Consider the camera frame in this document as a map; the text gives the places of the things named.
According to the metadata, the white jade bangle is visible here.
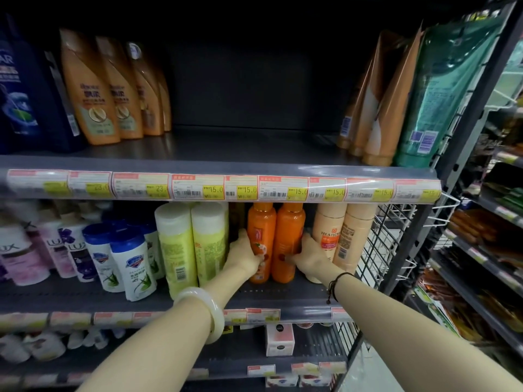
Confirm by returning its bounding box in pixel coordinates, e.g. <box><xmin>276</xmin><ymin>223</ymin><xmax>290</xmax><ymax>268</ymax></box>
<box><xmin>173</xmin><ymin>286</ymin><xmax>226</xmax><ymax>345</ymax></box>

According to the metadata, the person's right hand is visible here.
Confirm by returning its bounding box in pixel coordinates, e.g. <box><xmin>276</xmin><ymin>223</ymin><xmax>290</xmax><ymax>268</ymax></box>
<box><xmin>285</xmin><ymin>233</ymin><xmax>342</xmax><ymax>287</ymax></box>

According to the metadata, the grey metal shelf upright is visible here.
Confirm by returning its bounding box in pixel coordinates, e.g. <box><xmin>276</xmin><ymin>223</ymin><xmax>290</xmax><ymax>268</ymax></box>
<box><xmin>379</xmin><ymin>0</ymin><xmax>523</xmax><ymax>296</ymax></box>

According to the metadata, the white pink flower bottle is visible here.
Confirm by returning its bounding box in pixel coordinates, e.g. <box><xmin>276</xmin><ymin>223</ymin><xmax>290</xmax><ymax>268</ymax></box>
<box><xmin>0</xmin><ymin>222</ymin><xmax>51</xmax><ymax>287</ymax></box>
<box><xmin>36</xmin><ymin>217</ymin><xmax>78</xmax><ymax>279</ymax></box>

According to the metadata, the golden brown refill pouch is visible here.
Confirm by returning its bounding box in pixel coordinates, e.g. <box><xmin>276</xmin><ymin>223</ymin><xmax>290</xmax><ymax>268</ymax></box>
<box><xmin>336</xmin><ymin>57</ymin><xmax>374</xmax><ymax>150</ymax></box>
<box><xmin>348</xmin><ymin>30</ymin><xmax>403</xmax><ymax>158</ymax></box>
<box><xmin>361</xmin><ymin>27</ymin><xmax>425</xmax><ymax>167</ymax></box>

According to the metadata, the black cord bracelet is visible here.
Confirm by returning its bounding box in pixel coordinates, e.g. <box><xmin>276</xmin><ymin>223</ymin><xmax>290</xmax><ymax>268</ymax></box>
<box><xmin>326</xmin><ymin>272</ymin><xmax>355</xmax><ymax>305</ymax></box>

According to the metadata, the white red soap box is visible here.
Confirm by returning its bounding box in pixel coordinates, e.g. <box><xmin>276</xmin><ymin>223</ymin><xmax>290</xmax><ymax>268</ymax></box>
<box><xmin>265</xmin><ymin>323</ymin><xmax>296</xmax><ymax>357</ymax></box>
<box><xmin>265</xmin><ymin>375</ymin><xmax>299</xmax><ymax>388</ymax></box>
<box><xmin>299</xmin><ymin>373</ymin><xmax>332</xmax><ymax>388</ymax></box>

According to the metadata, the white purple flower bottle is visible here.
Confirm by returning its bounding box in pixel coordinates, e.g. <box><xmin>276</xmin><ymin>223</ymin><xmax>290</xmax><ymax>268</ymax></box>
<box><xmin>57</xmin><ymin>219</ymin><xmax>99</xmax><ymax>283</ymax></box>

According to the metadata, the golden orange shampoo bottle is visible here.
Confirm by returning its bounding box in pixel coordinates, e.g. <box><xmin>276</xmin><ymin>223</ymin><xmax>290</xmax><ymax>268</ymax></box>
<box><xmin>155</xmin><ymin>68</ymin><xmax>172</xmax><ymax>132</ymax></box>
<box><xmin>60</xmin><ymin>29</ymin><xmax>121</xmax><ymax>146</ymax></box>
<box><xmin>96</xmin><ymin>36</ymin><xmax>145</xmax><ymax>140</ymax></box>
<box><xmin>125</xmin><ymin>41</ymin><xmax>165</xmax><ymax>137</ymax></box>

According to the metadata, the beige plastic bottle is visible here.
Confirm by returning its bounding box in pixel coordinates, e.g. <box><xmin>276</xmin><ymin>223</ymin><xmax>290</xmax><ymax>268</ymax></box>
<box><xmin>306</xmin><ymin>203</ymin><xmax>347</xmax><ymax>284</ymax></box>
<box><xmin>333</xmin><ymin>203</ymin><xmax>378</xmax><ymax>275</ymax></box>

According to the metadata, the white wire mesh divider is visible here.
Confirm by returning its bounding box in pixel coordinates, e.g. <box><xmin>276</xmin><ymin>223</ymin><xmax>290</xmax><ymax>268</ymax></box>
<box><xmin>355</xmin><ymin>192</ymin><xmax>461</xmax><ymax>289</ymax></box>

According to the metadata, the yellow-green bottle white cap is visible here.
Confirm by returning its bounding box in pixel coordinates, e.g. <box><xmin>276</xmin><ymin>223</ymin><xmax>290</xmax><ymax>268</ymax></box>
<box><xmin>154</xmin><ymin>202</ymin><xmax>199</xmax><ymax>301</ymax></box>
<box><xmin>190</xmin><ymin>201</ymin><xmax>230</xmax><ymax>287</ymax></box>

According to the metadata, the group of white packets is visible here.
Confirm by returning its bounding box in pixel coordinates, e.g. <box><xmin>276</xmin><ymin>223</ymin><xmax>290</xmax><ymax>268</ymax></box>
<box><xmin>0</xmin><ymin>327</ymin><xmax>127</xmax><ymax>365</ymax></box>

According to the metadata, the neighbouring shelf with goods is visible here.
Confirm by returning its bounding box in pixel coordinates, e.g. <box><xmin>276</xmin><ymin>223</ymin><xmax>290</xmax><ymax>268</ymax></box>
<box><xmin>402</xmin><ymin>36</ymin><xmax>523</xmax><ymax>366</ymax></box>

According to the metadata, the person's left forearm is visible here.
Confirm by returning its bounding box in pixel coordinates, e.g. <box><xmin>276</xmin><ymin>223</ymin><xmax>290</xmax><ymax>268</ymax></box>
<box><xmin>77</xmin><ymin>268</ymin><xmax>251</xmax><ymax>392</ymax></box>

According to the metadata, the grey metal shelf board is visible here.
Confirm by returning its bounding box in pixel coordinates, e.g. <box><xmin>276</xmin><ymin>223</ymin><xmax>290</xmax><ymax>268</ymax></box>
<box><xmin>0</xmin><ymin>125</ymin><xmax>443</xmax><ymax>205</ymax></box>
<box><xmin>0</xmin><ymin>321</ymin><xmax>362</xmax><ymax>389</ymax></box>
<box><xmin>0</xmin><ymin>270</ymin><xmax>357</xmax><ymax>332</ymax></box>

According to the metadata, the row of price labels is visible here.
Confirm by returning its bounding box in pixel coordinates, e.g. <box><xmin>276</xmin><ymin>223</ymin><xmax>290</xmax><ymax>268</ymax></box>
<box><xmin>6</xmin><ymin>169</ymin><xmax>443</xmax><ymax>203</ymax></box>
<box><xmin>0</xmin><ymin>307</ymin><xmax>353</xmax><ymax>332</ymax></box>
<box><xmin>0</xmin><ymin>360</ymin><xmax>348</xmax><ymax>389</ymax></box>

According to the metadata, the green refill pouch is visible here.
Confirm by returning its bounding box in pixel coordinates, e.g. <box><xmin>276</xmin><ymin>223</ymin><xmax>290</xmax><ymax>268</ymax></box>
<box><xmin>393</xmin><ymin>14</ymin><xmax>505</xmax><ymax>168</ymax></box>

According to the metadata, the orange plastic bottle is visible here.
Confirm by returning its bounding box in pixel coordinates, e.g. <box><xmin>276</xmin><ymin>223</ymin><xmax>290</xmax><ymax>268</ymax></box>
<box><xmin>271</xmin><ymin>202</ymin><xmax>306</xmax><ymax>284</ymax></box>
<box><xmin>247</xmin><ymin>202</ymin><xmax>278</xmax><ymax>285</ymax></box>

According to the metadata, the person's left hand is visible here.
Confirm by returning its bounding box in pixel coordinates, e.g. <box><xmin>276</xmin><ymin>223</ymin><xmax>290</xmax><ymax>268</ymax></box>
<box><xmin>223</xmin><ymin>228</ymin><xmax>265</xmax><ymax>280</ymax></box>

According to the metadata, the white bottle blue cap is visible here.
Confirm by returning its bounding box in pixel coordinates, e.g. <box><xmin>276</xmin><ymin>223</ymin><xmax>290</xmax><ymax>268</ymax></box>
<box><xmin>138</xmin><ymin>221</ymin><xmax>166</xmax><ymax>280</ymax></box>
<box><xmin>109</xmin><ymin>228</ymin><xmax>157</xmax><ymax>302</ymax></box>
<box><xmin>82</xmin><ymin>223</ymin><xmax>126</xmax><ymax>293</ymax></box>

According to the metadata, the person's right forearm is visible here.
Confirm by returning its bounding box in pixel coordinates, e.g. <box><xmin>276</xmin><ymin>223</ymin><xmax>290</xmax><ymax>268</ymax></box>
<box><xmin>332</xmin><ymin>274</ymin><xmax>523</xmax><ymax>392</ymax></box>

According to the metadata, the dark blue shampoo bottle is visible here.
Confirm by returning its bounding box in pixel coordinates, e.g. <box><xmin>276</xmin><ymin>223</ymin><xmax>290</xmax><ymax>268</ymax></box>
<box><xmin>0</xmin><ymin>18</ymin><xmax>84</xmax><ymax>155</ymax></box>

